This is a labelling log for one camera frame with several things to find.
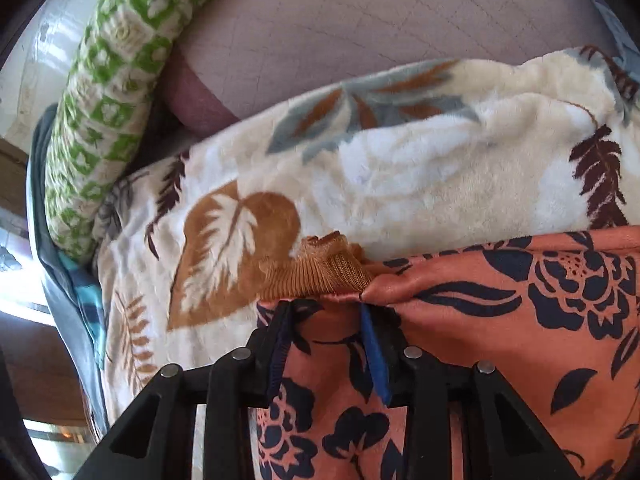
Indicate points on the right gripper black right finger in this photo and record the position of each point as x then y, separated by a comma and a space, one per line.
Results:
461, 422

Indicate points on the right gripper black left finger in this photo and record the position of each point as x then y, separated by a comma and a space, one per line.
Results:
251, 420

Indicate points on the orange floral garment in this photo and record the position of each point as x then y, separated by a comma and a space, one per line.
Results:
557, 314

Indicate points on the blue grey towel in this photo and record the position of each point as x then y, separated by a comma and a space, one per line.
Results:
55, 282

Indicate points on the teal striped cloth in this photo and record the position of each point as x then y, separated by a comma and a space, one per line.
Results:
89, 302

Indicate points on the cream leaf-pattern blanket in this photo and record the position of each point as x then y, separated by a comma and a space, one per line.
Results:
428, 156

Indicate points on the light blue pillow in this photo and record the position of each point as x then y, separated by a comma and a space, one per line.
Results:
627, 51

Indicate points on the green white patterned pillow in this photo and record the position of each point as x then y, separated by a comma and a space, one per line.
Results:
104, 109

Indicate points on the pink quilted mattress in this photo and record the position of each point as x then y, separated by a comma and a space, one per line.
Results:
239, 57

